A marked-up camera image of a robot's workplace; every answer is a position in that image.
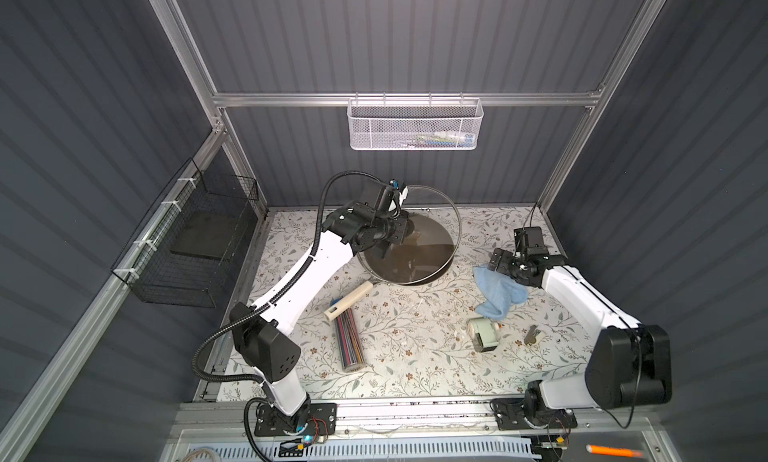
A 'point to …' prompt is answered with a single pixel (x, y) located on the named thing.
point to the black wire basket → (185, 246)
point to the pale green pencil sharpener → (483, 333)
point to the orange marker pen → (601, 449)
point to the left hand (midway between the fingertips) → (407, 226)
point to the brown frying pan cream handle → (423, 256)
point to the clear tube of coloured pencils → (350, 341)
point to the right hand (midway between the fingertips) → (512, 264)
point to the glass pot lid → (431, 201)
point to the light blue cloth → (499, 290)
